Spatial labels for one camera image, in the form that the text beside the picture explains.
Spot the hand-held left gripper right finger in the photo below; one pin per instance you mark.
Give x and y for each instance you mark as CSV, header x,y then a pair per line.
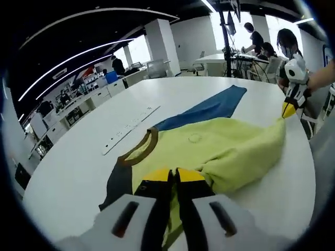
x,y
199,204

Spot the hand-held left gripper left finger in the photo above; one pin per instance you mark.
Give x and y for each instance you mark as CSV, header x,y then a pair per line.
x,y
146,204

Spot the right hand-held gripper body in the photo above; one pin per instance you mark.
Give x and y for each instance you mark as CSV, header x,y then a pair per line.
x,y
297,70

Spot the yellow blue grey garment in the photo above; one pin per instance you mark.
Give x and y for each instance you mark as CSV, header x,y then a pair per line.
x,y
230,141

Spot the person's grey trousers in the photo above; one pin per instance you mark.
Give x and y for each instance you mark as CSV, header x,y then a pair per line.
x,y
322,162

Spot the black monitor stand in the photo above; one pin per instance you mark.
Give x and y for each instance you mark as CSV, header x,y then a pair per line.
x,y
226,39

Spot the long white workbench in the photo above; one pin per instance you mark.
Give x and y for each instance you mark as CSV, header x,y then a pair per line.
x,y
86,100

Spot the black cabinet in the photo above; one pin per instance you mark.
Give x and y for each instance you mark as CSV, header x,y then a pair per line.
x,y
22,175

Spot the white box appliance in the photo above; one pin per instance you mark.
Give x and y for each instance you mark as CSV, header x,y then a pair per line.
x,y
38,126

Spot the white square pillar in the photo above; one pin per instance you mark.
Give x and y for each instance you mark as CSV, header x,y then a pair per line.
x,y
162,49

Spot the ceiling light strip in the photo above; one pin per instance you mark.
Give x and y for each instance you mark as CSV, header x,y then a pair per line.
x,y
70,70
68,58

